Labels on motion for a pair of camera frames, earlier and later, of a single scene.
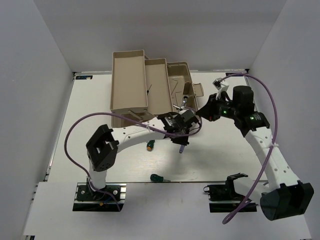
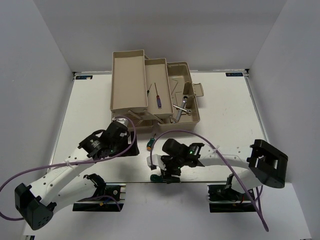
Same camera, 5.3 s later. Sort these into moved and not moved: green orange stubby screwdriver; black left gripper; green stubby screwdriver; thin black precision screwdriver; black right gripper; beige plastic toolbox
Moved: black left gripper; black right gripper
Not moved: green orange stubby screwdriver; green stubby screwdriver; thin black precision screwdriver; beige plastic toolbox
